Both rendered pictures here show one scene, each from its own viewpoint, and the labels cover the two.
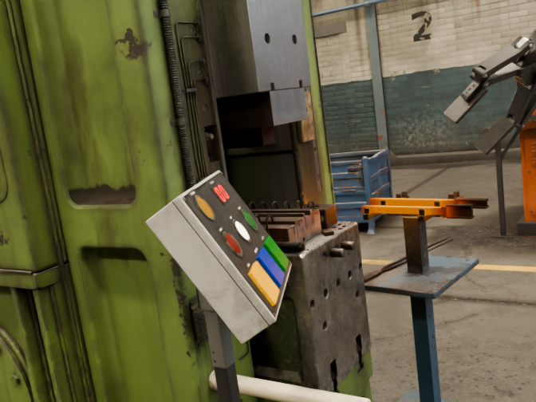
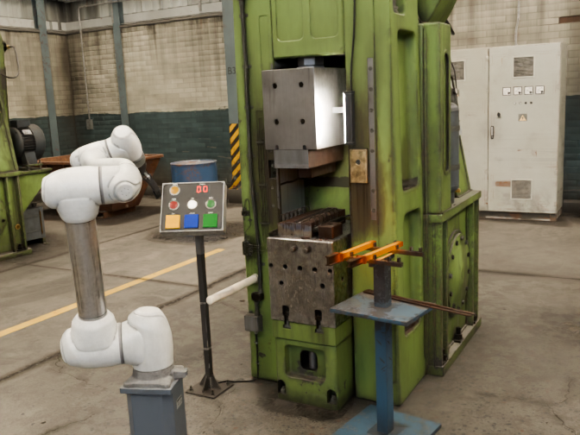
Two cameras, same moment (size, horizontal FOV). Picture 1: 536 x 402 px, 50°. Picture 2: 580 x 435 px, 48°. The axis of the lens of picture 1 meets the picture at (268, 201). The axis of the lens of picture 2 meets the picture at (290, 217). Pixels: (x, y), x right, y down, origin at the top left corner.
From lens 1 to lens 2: 3.70 m
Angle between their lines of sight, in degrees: 84
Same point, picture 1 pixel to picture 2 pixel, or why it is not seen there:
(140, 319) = not seen: hidden behind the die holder
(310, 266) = (272, 245)
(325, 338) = (280, 289)
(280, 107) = (281, 159)
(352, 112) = not seen: outside the picture
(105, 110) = not seen: hidden behind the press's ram
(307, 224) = (296, 228)
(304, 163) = (356, 197)
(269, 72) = (274, 140)
